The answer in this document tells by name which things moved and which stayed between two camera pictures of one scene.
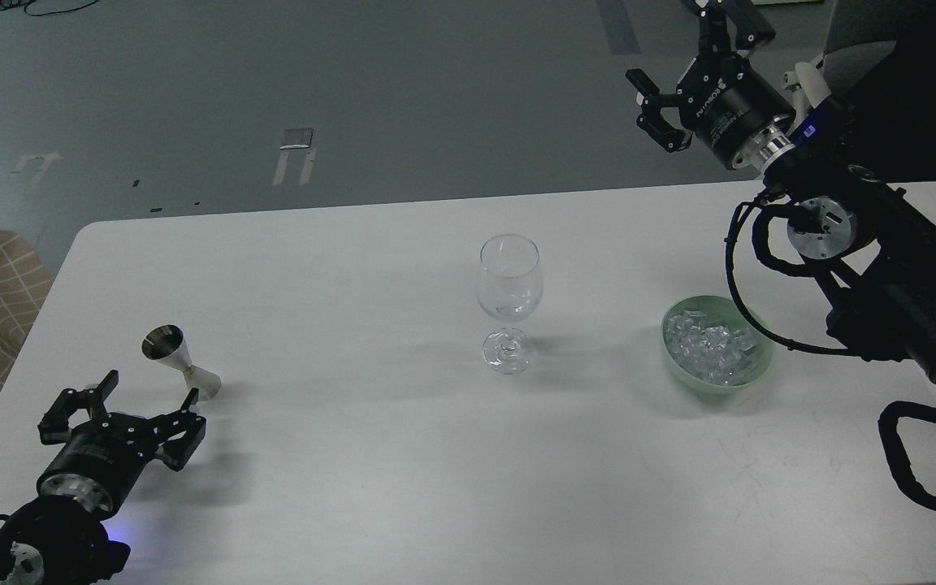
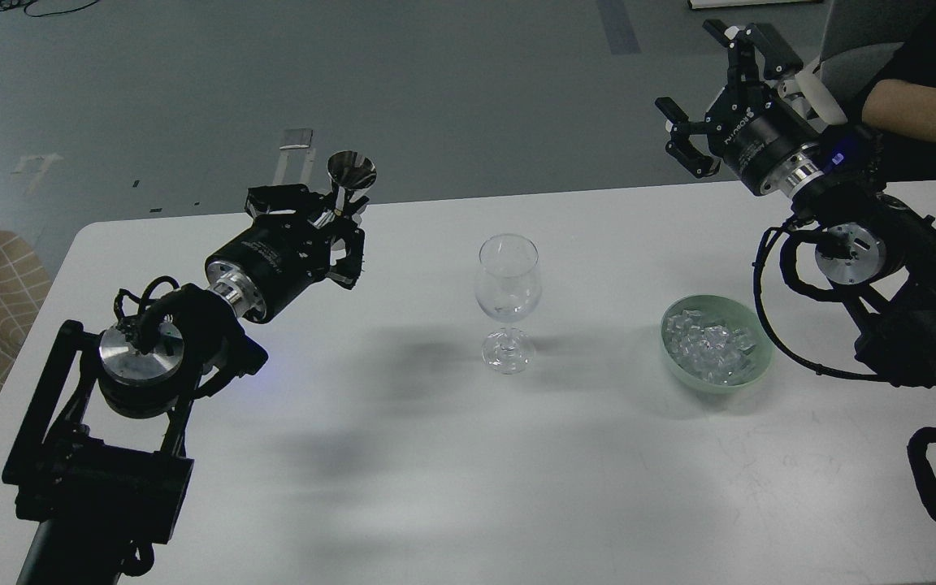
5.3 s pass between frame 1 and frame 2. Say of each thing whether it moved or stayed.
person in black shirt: stayed
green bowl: stayed
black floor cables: stayed
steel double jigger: moved
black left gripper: moved
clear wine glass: stayed
